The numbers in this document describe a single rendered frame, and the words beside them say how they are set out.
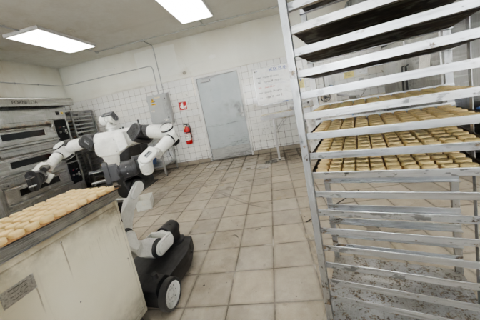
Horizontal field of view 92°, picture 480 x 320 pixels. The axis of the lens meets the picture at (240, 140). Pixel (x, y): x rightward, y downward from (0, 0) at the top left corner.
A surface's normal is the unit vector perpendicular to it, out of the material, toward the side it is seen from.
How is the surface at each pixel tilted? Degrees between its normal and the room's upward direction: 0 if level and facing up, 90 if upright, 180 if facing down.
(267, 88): 90
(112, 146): 90
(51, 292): 90
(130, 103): 90
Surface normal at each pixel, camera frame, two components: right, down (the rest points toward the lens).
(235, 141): -0.13, 0.17
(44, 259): 0.94, -0.14
